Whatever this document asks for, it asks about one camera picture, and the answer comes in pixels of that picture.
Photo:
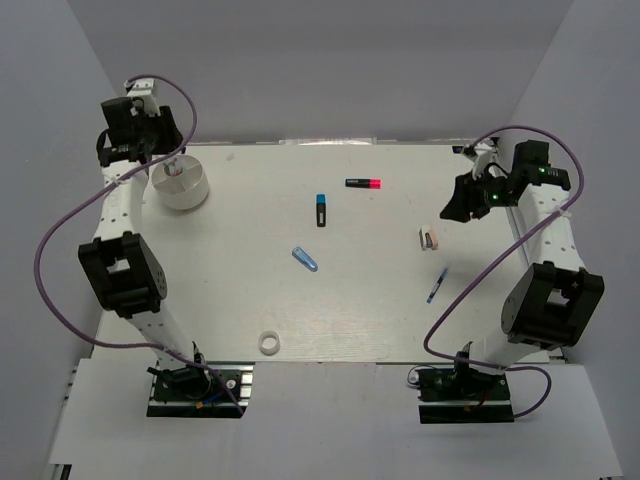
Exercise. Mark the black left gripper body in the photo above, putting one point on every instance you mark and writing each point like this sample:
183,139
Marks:
150,131

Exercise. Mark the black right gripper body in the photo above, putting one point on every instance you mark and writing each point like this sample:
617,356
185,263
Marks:
489,194

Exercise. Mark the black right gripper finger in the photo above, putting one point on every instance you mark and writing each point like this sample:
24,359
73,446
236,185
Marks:
458,208
464,186

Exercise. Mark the pink white eraser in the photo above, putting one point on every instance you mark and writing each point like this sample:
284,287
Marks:
428,238

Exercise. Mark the dark blue gel pen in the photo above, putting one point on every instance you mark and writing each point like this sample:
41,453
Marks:
437,285

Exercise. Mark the pink cap black highlighter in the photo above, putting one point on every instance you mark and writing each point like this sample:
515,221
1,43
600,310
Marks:
363,183

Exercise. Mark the blue cap black highlighter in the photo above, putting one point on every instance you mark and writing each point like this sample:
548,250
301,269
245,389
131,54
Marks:
320,206

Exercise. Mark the magenta gel pen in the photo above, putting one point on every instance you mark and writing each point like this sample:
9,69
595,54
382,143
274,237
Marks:
174,168

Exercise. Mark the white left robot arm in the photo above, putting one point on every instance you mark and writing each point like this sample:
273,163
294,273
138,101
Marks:
124,273

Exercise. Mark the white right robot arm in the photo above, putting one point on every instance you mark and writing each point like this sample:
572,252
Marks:
551,305

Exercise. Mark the white round divided organizer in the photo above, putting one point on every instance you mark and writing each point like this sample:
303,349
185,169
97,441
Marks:
185,191

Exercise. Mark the clear tape roll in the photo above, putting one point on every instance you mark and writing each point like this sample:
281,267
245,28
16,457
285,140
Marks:
269,343

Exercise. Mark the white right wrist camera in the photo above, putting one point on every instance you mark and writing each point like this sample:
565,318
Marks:
481,155

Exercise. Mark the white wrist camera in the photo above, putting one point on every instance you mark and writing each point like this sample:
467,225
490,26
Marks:
481,155
143,94

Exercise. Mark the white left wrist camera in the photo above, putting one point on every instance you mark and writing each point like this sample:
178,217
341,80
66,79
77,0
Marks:
143,94

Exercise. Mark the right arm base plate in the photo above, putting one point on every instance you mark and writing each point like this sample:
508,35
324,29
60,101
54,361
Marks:
458,394

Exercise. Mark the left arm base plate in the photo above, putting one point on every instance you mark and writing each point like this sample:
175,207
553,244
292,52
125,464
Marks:
186,393

